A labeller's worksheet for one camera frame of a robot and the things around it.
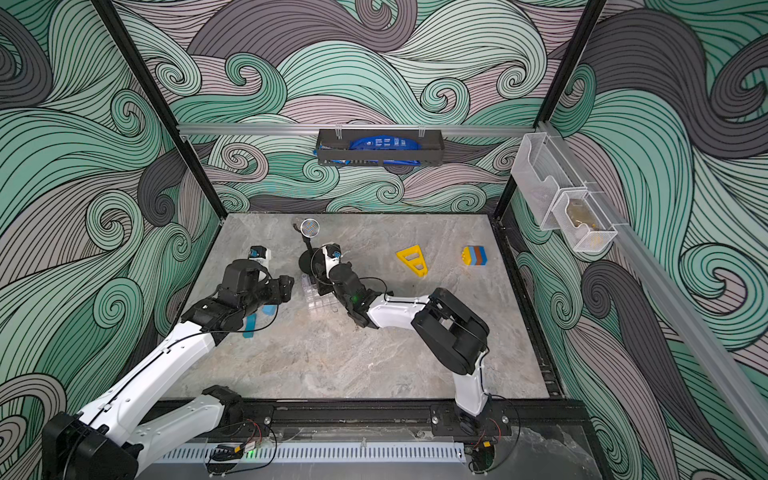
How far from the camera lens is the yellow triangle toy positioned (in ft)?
3.44

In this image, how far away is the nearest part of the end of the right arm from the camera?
26.5 inches

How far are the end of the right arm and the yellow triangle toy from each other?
367 millimetres
